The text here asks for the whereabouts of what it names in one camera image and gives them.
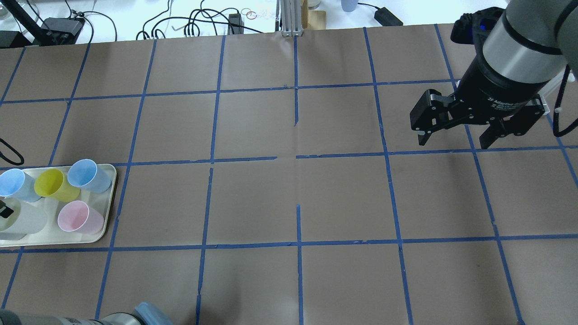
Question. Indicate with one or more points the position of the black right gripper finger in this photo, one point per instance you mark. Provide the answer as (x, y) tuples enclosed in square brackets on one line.
[(501, 128), (429, 115)]

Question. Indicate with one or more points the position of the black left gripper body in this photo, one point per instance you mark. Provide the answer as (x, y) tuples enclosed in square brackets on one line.
[(6, 212)]

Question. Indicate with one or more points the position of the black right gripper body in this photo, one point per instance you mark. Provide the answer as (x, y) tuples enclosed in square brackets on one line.
[(490, 90)]

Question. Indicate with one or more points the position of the pale cream plastic cup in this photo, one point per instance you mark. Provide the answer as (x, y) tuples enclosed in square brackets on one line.
[(27, 219)]

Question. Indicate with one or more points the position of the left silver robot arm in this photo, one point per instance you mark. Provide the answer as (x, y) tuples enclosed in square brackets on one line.
[(83, 282)]

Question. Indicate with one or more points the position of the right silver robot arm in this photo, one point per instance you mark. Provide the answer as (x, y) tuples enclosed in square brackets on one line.
[(518, 50)]

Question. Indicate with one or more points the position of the grey plastic cup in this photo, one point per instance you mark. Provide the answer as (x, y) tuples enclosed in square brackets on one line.
[(11, 237)]

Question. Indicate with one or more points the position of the light blue plastic cup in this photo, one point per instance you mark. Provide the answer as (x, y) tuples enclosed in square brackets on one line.
[(14, 183), (88, 175)]

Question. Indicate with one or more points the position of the yellow plastic cup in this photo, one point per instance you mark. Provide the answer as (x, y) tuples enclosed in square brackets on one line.
[(53, 183)]

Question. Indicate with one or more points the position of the pink plastic cup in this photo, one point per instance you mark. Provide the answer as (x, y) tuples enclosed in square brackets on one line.
[(79, 217)]

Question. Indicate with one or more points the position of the blue cup on desk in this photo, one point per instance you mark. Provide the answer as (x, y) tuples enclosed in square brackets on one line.
[(349, 5)]

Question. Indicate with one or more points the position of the black power adapter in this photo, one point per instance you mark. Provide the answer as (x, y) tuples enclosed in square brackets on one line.
[(386, 18)]

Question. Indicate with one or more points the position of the white wire cup rack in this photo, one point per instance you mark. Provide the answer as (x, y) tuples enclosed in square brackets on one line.
[(544, 97)]

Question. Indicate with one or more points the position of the aluminium frame post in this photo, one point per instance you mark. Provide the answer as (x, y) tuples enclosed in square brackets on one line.
[(291, 18)]

